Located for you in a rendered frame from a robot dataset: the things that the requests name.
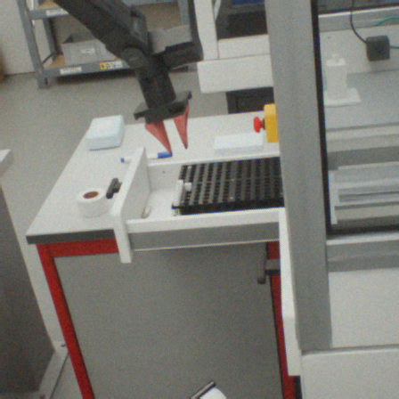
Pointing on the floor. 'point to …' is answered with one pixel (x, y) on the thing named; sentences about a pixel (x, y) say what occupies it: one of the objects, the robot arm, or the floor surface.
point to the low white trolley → (160, 288)
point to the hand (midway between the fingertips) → (177, 146)
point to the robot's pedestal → (22, 320)
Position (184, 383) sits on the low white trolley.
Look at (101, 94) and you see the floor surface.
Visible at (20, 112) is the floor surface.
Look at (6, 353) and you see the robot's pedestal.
